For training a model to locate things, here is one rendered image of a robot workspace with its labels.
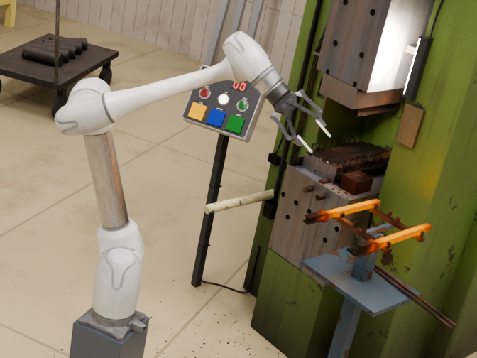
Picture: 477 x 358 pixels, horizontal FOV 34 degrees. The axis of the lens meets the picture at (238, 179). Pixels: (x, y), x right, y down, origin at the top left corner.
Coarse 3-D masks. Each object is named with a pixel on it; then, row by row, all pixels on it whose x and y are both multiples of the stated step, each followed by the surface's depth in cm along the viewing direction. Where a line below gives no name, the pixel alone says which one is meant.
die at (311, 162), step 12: (360, 144) 380; (372, 144) 380; (312, 156) 354; (324, 156) 352; (360, 156) 361; (372, 156) 365; (384, 156) 368; (312, 168) 355; (324, 168) 350; (336, 168) 345; (336, 180) 349
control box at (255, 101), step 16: (224, 80) 371; (192, 96) 374; (208, 96) 372; (240, 96) 368; (256, 96) 366; (208, 112) 371; (240, 112) 366; (256, 112) 367; (208, 128) 372; (224, 128) 367
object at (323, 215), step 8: (368, 200) 323; (376, 200) 324; (336, 208) 310; (344, 208) 312; (352, 208) 313; (360, 208) 317; (368, 208) 321; (312, 216) 299; (320, 216) 301; (328, 216) 303; (336, 216) 308
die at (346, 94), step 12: (324, 72) 342; (324, 84) 342; (336, 84) 337; (348, 84) 333; (336, 96) 338; (348, 96) 333; (360, 96) 332; (372, 96) 338; (384, 96) 344; (396, 96) 351; (360, 108) 336
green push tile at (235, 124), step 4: (232, 116) 366; (236, 116) 366; (232, 120) 366; (236, 120) 365; (240, 120) 365; (244, 120) 365; (228, 124) 366; (232, 124) 366; (236, 124) 365; (240, 124) 365; (228, 128) 366; (232, 128) 365; (236, 128) 365; (240, 128) 364; (236, 132) 364; (240, 132) 364
